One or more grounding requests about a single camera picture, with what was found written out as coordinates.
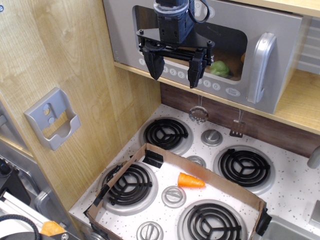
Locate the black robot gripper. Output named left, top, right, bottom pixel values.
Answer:
left=136, top=0, right=214, bottom=89

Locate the grey toy microwave door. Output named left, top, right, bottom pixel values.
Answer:
left=103, top=0, right=305, bottom=114

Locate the silver microwave door handle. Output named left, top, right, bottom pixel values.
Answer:
left=246, top=32, right=277, bottom=104

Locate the green toy vegetable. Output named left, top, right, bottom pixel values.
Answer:
left=210, top=60, right=230, bottom=78

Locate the hanging silver strainer spoon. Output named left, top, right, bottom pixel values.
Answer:
left=188, top=95, right=209, bottom=125

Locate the back left black burner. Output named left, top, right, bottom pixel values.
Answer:
left=142, top=118, right=189, bottom=150

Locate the black burner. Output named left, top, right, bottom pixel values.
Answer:
left=184, top=203, right=243, bottom=240
left=106, top=163, right=154, bottom=206
left=218, top=148, right=271, bottom=188
left=142, top=118, right=189, bottom=150

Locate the grey back stove knob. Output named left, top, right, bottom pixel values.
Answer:
left=201, top=129, right=223, bottom=147

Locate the grey stove knob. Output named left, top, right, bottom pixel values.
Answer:
left=136, top=221, right=164, bottom=240
left=161, top=186, right=187, bottom=209
left=201, top=129, right=223, bottom=147

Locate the hanging silver toy spatula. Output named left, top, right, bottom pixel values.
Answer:
left=229, top=109, right=246, bottom=138

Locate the grey small middle knob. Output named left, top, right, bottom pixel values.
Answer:
left=187, top=155, right=207, bottom=168

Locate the orange toy carrot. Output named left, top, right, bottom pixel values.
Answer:
left=177, top=172, right=206, bottom=188

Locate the back right black burner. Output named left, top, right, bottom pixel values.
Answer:
left=218, top=148, right=271, bottom=188

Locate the front left black burner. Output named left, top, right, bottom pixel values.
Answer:
left=106, top=163, right=154, bottom=206

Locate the grey centre stove knob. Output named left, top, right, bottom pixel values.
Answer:
left=161, top=186, right=187, bottom=209

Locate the front right black burner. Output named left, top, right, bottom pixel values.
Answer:
left=184, top=203, right=243, bottom=240

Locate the grey front stove knob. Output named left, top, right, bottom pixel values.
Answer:
left=136, top=221, right=164, bottom=240

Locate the grey toy sink faucet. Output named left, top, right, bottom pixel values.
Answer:
left=307, top=146, right=320, bottom=169

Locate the grey toy sink basin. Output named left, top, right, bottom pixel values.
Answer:
left=261, top=215, right=320, bottom=240

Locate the orange object bottom left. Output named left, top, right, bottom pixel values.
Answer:
left=40, top=221, right=66, bottom=237

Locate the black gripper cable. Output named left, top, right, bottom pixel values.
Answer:
left=187, top=0, right=211, bottom=24

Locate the grey wall phone holder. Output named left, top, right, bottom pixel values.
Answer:
left=24, top=87, right=81, bottom=151

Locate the brown cardboard frame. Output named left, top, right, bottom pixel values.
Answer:
left=85, top=143, right=271, bottom=240

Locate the silver oven door handle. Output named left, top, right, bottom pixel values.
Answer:
left=33, top=190, right=52, bottom=219

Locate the black braided cable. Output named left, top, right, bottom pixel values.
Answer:
left=0, top=214, right=41, bottom=240

